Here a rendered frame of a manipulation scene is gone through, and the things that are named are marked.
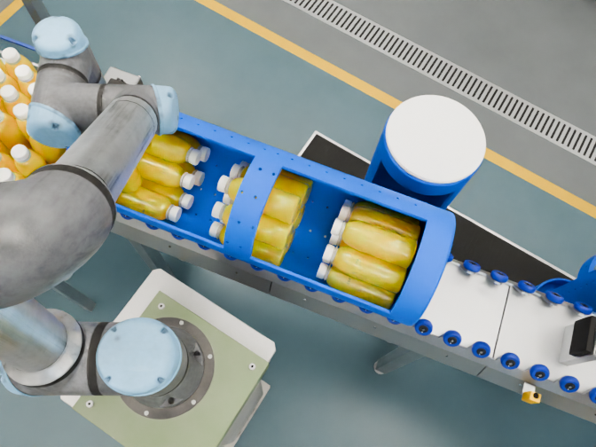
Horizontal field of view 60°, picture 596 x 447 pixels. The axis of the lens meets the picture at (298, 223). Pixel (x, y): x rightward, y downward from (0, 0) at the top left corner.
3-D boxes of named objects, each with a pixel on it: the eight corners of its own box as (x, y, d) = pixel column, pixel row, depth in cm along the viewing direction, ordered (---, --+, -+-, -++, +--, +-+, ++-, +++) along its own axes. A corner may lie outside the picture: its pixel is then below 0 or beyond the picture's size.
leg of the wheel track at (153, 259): (173, 291, 228) (140, 245, 169) (160, 286, 228) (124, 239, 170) (179, 279, 230) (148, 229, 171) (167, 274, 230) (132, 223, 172)
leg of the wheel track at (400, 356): (384, 376, 219) (427, 358, 161) (372, 371, 219) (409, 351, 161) (388, 363, 221) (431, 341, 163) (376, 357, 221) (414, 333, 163)
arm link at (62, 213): (66, 226, 39) (177, 66, 81) (-83, 223, 39) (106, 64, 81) (91, 340, 45) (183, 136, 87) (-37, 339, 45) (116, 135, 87)
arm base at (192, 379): (178, 423, 97) (168, 424, 87) (109, 385, 98) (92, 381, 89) (218, 348, 101) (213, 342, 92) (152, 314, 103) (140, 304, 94)
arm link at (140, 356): (185, 398, 89) (171, 396, 76) (106, 397, 88) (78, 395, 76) (191, 327, 93) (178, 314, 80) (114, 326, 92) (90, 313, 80)
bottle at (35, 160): (62, 192, 145) (36, 163, 129) (37, 198, 144) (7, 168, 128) (60, 171, 148) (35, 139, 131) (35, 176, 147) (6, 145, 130)
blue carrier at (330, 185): (400, 332, 132) (429, 319, 105) (92, 211, 140) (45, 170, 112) (433, 231, 140) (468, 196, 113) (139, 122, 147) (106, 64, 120)
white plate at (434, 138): (382, 92, 146) (381, 95, 148) (389, 181, 136) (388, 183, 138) (479, 95, 148) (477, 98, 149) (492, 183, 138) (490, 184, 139)
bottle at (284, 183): (309, 184, 122) (239, 158, 124) (298, 211, 123) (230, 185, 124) (311, 185, 129) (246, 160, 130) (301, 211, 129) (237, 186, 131)
